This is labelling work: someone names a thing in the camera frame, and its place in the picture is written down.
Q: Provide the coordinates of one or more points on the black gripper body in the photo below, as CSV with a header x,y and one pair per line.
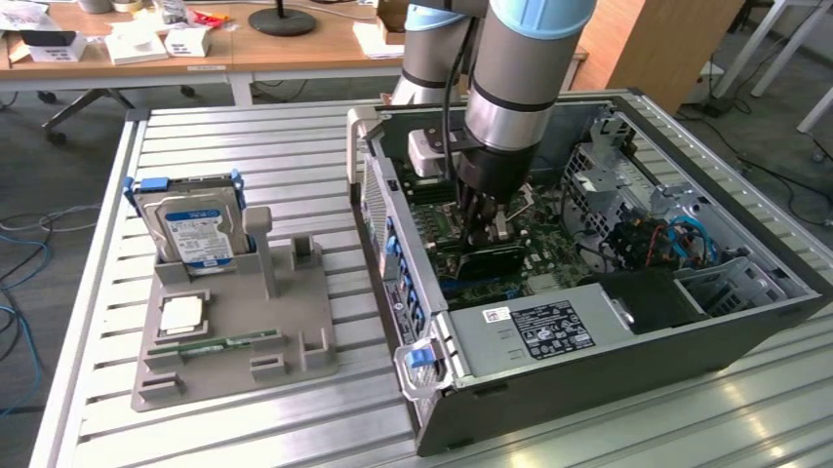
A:
x,y
493,173

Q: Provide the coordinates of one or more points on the graphics card with black cooler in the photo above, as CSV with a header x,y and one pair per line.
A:
x,y
487,263

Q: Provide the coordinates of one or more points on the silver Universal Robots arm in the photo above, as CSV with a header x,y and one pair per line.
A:
x,y
520,63

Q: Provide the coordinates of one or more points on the CPU socket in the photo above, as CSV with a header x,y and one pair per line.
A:
x,y
452,219

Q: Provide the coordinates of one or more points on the metal socket cover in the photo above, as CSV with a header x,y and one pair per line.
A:
x,y
528,200

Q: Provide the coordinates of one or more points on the green motherboard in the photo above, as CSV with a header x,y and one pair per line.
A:
x,y
552,253

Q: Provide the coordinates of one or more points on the perforated metal disk bay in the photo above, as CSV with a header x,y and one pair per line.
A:
x,y
604,195

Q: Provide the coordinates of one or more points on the grey power supply unit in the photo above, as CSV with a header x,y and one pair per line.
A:
x,y
493,346

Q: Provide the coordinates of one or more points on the blue case latch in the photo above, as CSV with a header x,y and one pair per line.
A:
x,y
419,357

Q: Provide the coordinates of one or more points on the stack of white papers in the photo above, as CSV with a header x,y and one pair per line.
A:
x,y
377,44

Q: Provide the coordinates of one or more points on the brown cardboard box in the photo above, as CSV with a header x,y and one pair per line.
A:
x,y
389,14

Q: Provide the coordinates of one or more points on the wooden desk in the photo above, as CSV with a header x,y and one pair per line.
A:
x,y
97,73
312,53

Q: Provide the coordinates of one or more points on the open black PC case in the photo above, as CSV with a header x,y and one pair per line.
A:
x,y
586,390

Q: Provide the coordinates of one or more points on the grey slanted disk bay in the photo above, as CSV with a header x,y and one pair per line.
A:
x,y
728,287

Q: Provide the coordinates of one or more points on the white device with red button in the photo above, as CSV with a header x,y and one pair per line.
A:
x,y
708,83

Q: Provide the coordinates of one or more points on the grey parts rack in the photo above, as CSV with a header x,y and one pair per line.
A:
x,y
246,322

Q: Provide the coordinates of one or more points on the hard disk in blue caddy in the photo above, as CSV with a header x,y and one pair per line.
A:
x,y
194,234

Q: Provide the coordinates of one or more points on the black round lamp base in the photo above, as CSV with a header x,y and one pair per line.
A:
x,y
283,22

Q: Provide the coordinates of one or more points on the green RAM stick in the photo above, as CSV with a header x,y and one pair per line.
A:
x,y
208,345

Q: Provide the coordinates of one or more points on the silver CPU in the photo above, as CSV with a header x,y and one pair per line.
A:
x,y
180,317

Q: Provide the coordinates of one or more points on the red package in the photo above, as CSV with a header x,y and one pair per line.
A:
x,y
209,19

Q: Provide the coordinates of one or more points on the white box with label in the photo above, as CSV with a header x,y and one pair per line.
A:
x,y
185,44

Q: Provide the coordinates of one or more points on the white open paper box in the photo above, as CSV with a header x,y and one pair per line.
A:
x,y
133,46

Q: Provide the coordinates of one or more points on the tape roll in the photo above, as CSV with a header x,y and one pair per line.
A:
x,y
124,6

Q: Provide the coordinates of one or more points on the grey cup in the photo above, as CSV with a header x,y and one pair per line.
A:
x,y
94,6

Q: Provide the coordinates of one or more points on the black and white box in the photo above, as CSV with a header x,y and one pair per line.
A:
x,y
54,49

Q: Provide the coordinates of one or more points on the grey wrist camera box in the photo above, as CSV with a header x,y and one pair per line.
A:
x,y
425,153

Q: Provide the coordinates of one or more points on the white table frame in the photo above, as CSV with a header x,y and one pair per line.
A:
x,y
747,44

